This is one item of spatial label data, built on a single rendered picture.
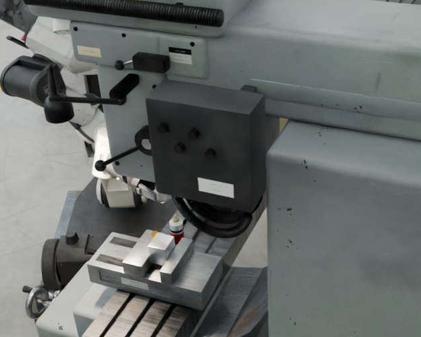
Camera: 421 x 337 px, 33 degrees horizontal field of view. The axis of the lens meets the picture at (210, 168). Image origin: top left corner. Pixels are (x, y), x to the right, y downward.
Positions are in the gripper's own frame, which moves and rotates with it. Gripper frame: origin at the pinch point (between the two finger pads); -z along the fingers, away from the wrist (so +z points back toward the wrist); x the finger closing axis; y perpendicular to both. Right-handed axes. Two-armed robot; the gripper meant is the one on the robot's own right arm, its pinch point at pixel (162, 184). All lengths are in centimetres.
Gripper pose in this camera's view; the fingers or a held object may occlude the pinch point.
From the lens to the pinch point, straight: 186.4
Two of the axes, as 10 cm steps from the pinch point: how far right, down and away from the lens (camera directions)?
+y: 0.5, 8.3, 5.6
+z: -7.2, -3.5, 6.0
